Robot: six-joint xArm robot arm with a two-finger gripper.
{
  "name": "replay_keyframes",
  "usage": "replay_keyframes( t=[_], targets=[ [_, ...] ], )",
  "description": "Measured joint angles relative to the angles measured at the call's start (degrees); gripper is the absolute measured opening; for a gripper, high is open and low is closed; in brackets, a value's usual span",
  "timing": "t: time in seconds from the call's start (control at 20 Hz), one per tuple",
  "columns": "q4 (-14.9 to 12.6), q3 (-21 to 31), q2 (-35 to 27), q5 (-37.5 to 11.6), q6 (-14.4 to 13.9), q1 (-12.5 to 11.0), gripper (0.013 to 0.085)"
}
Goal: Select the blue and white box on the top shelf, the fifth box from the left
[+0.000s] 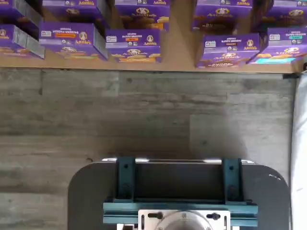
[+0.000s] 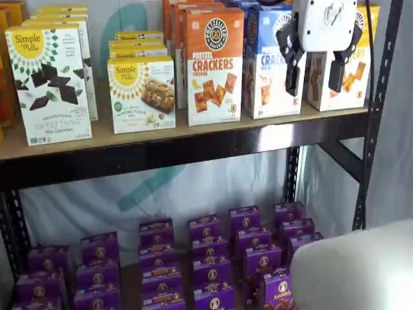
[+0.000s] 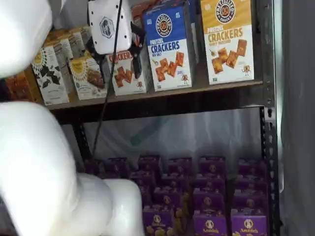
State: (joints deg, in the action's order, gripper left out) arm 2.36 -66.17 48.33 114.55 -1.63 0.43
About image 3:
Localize white plastic backdrop sheet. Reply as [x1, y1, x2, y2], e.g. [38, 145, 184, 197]
[61, 107, 266, 164]

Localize black cable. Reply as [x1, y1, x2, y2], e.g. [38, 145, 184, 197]
[90, 0, 124, 161]

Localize orange white pretzel crackers box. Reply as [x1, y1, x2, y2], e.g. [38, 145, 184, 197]
[106, 50, 149, 97]

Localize pale yellow snack bar box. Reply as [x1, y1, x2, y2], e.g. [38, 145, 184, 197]
[68, 57, 108, 101]

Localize yellow white pretzel crackers box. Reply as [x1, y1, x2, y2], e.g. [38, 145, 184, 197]
[199, 0, 256, 86]

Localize tan white cracker box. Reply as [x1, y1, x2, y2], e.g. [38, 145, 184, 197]
[67, 26, 92, 59]
[49, 36, 74, 65]

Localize blue white pretzel crackers box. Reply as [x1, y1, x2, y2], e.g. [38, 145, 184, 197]
[142, 4, 198, 92]

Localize purple Annie's snack box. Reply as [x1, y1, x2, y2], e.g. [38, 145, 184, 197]
[129, 171, 156, 195]
[194, 175, 226, 190]
[192, 188, 227, 215]
[230, 214, 268, 236]
[232, 194, 268, 216]
[198, 156, 226, 177]
[153, 187, 184, 210]
[238, 159, 267, 178]
[235, 177, 268, 195]
[137, 155, 162, 173]
[161, 173, 190, 189]
[105, 157, 130, 178]
[168, 157, 192, 175]
[85, 159, 106, 176]
[142, 208, 176, 236]
[192, 213, 228, 236]

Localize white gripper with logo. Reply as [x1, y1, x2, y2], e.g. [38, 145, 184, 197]
[86, 0, 146, 92]

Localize dark orange snack box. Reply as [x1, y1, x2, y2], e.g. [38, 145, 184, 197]
[4, 70, 34, 102]

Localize white box with dark crackers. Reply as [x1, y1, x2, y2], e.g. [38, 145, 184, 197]
[31, 45, 70, 106]

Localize dark metal shelving frame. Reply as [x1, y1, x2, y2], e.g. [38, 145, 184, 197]
[45, 0, 282, 236]

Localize tan cardboard shelf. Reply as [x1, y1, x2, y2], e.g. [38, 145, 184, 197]
[46, 80, 264, 110]

